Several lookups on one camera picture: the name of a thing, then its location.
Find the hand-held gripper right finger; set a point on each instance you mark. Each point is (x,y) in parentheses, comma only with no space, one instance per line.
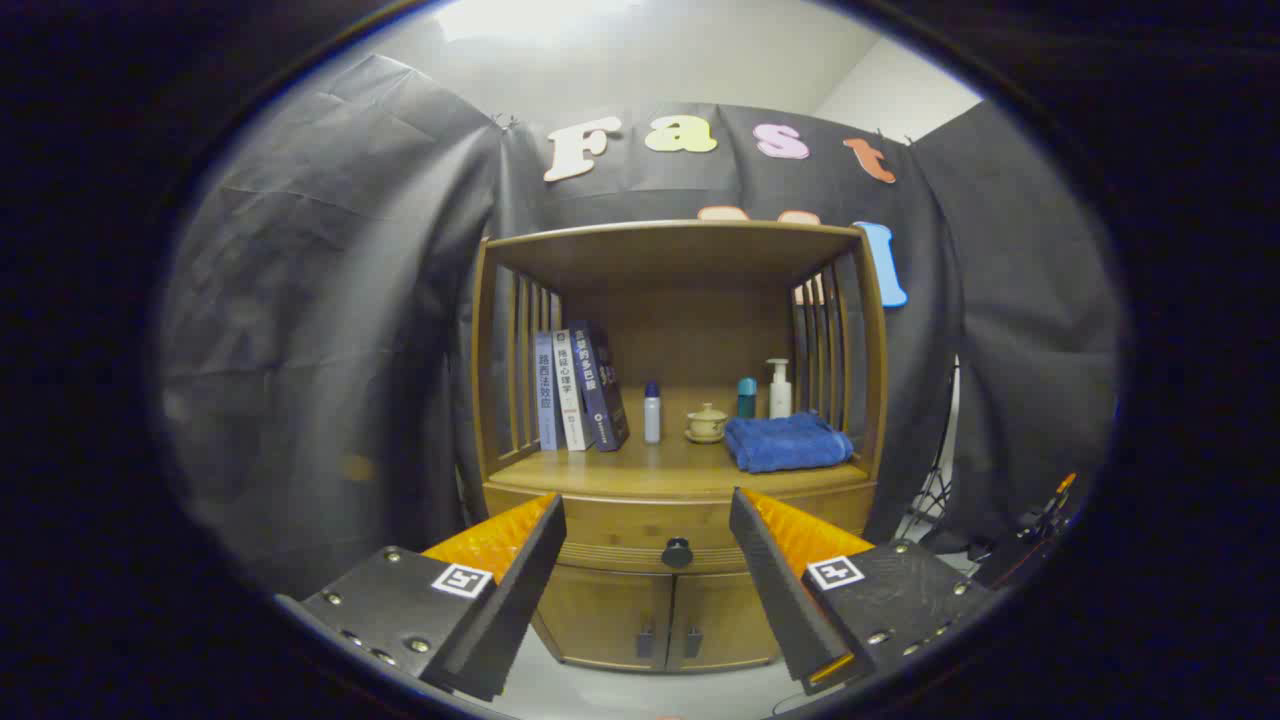
(775,590)

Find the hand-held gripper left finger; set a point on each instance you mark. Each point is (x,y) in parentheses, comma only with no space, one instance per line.
(520,600)

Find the black round drawer knob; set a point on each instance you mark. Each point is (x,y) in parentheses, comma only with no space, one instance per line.
(677,553)

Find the wooden drawer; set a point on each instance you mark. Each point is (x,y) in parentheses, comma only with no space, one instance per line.
(640,520)

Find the wooden cabinet door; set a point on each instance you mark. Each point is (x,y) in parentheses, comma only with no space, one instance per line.
(720,620)
(605,615)

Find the wooden countertop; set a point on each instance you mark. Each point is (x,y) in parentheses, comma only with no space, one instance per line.
(660,465)

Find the wooden cabinet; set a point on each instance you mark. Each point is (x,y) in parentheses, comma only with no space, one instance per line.
(690,330)

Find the blue folded towel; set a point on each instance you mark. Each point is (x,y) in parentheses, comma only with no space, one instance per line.
(788,443)

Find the cream lidded teacup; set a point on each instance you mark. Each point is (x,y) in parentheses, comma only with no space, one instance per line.
(706,423)

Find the white pump bottle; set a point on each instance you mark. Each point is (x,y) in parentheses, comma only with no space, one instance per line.
(780,395)

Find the teal bottle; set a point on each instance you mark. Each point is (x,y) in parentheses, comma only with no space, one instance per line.
(746,397)

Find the light blue book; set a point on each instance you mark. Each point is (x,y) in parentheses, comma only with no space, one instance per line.
(546,390)

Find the white bottle with blue cap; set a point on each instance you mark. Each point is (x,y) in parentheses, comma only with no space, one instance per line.
(652,415)

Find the white book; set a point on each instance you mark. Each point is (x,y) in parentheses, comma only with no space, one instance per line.
(568,390)

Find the dark blue book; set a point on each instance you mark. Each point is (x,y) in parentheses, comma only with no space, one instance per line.
(600,390)

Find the black device with orange part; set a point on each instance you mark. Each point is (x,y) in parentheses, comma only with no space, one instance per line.
(1035,530)

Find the black backdrop cloth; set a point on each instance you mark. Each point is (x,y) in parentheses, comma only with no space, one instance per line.
(320,350)

